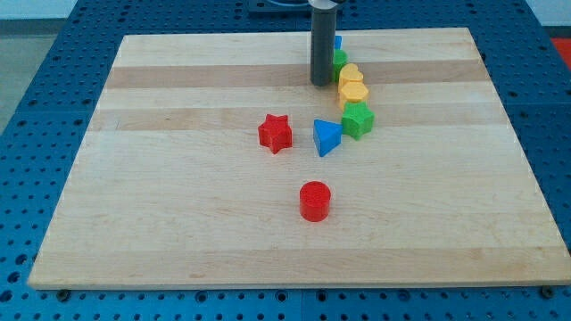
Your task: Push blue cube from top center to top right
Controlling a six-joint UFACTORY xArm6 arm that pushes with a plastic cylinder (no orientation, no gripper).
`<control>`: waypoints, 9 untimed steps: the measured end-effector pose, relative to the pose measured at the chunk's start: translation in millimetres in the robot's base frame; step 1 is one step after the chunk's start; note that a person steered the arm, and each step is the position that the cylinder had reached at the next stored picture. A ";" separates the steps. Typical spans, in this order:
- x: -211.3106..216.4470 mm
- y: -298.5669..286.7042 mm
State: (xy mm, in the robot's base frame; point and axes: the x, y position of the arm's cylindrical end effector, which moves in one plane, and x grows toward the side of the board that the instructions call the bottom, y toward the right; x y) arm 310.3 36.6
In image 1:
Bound yellow hexagon block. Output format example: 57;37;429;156
338;82;369;111

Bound wooden board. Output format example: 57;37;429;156
29;28;570;290

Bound blue triangle block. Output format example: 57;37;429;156
313;119;343;157

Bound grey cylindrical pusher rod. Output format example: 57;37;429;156
310;4;337;86

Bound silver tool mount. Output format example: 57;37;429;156
308;0;341;10

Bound yellow heart block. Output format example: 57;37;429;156
338;63;364;91

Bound red star block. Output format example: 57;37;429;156
258;114;293;154

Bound red cylinder block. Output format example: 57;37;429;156
299;181;331;222

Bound blue cube block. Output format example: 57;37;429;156
334;35;343;50

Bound green cylinder block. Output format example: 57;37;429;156
333;49;348;83

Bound green star block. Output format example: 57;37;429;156
342;102;375;140

